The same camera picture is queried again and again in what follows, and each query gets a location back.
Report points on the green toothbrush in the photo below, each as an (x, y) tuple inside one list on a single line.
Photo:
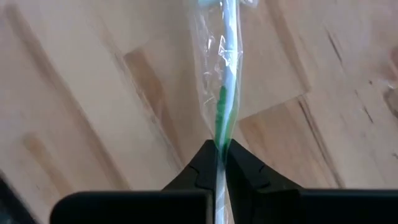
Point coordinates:
[(230, 46)]

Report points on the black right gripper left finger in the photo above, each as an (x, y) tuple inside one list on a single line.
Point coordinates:
[(130, 208)]

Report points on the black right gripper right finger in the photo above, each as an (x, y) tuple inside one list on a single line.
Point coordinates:
[(311, 208)]

